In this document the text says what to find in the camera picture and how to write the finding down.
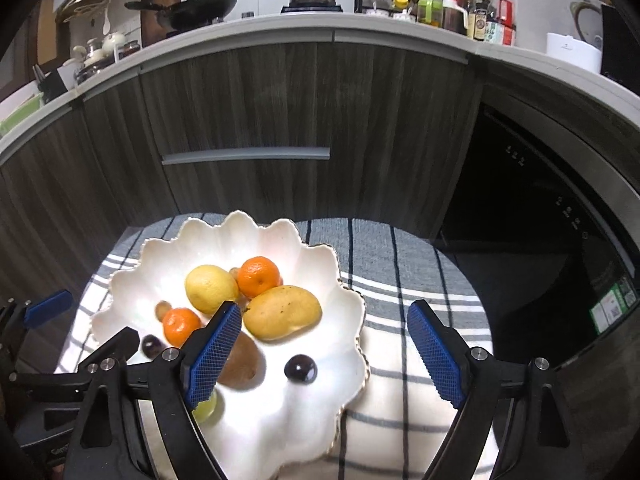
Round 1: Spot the white checked cloth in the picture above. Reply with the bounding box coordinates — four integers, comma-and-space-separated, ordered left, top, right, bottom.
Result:
52, 212, 496, 480

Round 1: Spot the grey drawer handle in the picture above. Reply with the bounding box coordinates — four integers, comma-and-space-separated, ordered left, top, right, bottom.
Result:
161, 147, 331, 166

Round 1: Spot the yellow mango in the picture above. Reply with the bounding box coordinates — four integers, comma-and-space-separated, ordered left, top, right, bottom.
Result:
242, 285, 322, 341

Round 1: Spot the black countertop appliance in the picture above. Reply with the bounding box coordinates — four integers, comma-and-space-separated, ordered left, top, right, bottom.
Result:
600, 4, 636, 83

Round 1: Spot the orange mandarin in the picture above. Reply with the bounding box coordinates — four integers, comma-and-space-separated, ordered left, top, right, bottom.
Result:
162, 308, 205, 347
237, 256, 282, 299

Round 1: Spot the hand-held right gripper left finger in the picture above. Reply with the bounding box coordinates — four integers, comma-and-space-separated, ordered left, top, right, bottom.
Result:
65, 301, 244, 480

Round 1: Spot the clear glass jar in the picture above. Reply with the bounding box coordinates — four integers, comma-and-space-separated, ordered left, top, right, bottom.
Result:
82, 37, 106, 68

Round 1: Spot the white scalloped ceramic bowl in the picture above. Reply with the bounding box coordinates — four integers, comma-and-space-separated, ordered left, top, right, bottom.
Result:
90, 210, 371, 480

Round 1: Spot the green label sticker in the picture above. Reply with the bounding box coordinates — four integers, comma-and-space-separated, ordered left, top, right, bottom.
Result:
590, 276, 638, 335

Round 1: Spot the black wok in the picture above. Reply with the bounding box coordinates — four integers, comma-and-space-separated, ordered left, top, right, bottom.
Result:
124, 0, 239, 31

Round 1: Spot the wooden wall rack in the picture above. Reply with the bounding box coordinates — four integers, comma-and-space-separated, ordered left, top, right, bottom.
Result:
54, 0, 116, 25

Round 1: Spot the black knife block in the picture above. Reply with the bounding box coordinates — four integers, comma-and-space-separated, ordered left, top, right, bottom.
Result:
32, 62, 69, 103

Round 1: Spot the white round appliance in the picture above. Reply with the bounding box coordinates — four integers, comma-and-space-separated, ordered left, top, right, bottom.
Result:
546, 32, 602, 75

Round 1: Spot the yellow lemon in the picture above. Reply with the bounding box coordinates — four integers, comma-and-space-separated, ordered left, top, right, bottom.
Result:
184, 265, 241, 316

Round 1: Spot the green tray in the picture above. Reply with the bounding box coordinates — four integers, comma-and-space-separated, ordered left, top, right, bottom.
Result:
0, 95, 43, 136

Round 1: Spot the red-labelled bottle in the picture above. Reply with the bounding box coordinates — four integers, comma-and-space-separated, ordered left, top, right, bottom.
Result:
495, 0, 517, 46

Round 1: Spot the gas stove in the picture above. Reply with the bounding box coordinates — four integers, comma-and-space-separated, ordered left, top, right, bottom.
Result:
279, 4, 346, 15

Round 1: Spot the green apple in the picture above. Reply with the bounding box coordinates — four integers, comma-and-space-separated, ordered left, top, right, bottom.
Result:
192, 389, 219, 423

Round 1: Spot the green plastic container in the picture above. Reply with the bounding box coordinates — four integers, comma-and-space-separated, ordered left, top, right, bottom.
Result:
417, 0, 445, 28

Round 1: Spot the dark sauce bottle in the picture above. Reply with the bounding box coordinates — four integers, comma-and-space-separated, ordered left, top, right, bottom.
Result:
467, 0, 493, 41

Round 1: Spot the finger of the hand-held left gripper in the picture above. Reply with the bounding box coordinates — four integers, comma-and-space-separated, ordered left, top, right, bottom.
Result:
10, 326, 141, 396
0, 289, 74, 361

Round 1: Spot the brown kiwi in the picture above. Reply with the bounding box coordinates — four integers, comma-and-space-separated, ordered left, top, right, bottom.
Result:
218, 332, 267, 390

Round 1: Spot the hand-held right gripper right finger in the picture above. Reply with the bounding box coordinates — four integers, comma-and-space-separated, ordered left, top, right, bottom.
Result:
406, 299, 572, 480

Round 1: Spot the black built-in dishwasher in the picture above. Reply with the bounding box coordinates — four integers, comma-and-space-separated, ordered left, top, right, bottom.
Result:
435, 82, 640, 376

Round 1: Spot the dark jar with white lid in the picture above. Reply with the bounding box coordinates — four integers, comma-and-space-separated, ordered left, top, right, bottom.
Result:
442, 0, 468, 35

